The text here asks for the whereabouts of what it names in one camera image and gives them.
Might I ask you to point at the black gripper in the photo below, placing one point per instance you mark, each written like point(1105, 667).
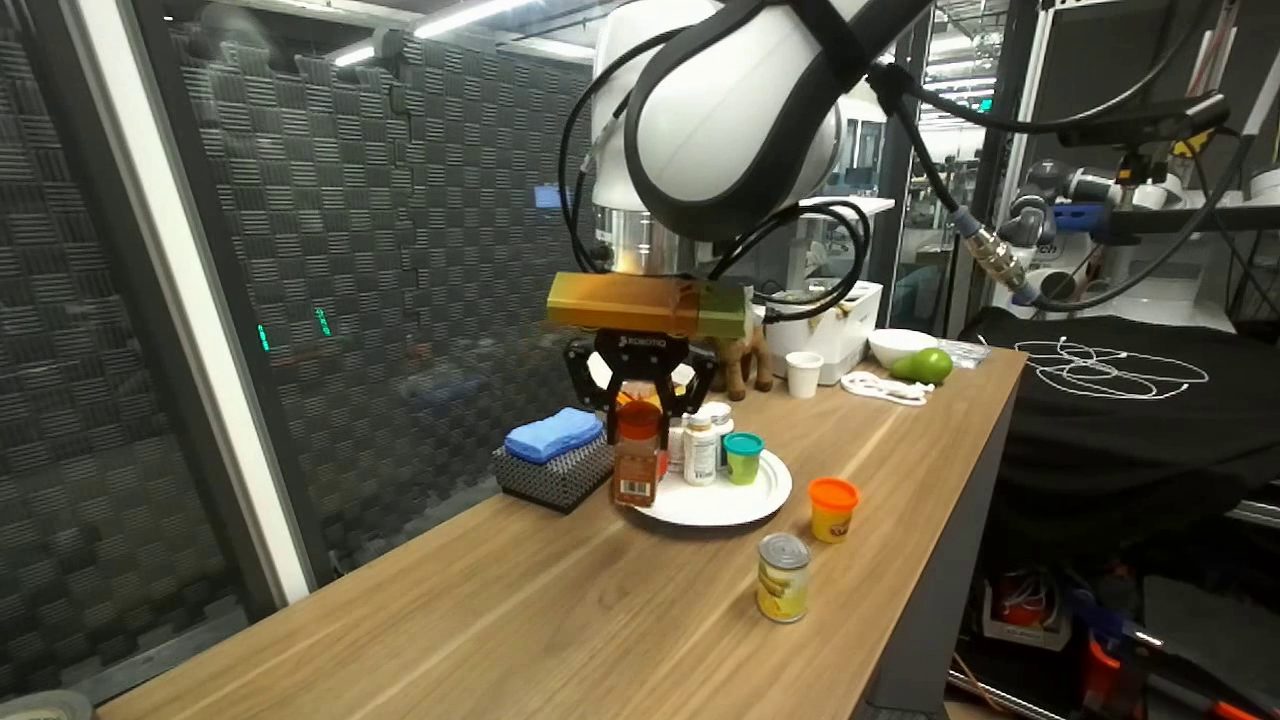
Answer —
point(643, 358)

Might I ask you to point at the spice jar orange lid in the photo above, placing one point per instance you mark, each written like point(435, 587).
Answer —
point(636, 454)

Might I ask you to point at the white pill bottle blue label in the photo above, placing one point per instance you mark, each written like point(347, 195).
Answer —
point(672, 444)
point(721, 412)

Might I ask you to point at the teal lid small tub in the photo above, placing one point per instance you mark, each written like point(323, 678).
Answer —
point(743, 461)

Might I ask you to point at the orange lid dough tub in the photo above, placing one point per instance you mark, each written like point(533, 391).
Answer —
point(834, 508)

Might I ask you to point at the small yellow tin can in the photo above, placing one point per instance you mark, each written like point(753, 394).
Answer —
point(786, 581)

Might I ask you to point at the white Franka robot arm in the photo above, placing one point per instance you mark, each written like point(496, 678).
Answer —
point(747, 105)

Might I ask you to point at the white paper plate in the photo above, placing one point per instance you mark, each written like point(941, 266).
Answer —
point(725, 506)

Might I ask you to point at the grey foam block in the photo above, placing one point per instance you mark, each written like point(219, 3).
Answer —
point(553, 480)

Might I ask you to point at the white paper cup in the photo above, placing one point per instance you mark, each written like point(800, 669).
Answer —
point(805, 376)

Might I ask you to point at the white paper sheet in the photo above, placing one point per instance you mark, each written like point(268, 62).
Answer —
point(881, 391)

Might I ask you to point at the green fruit on board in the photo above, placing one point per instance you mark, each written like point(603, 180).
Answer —
point(894, 345)

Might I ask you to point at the black table cover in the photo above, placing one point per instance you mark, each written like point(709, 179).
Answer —
point(1133, 443)

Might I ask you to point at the white lab machine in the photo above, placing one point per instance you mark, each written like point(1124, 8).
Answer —
point(1133, 273)

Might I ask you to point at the red tool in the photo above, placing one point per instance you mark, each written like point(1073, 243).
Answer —
point(1105, 672)

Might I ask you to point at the black bar camera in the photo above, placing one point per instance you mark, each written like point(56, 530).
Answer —
point(1161, 120)

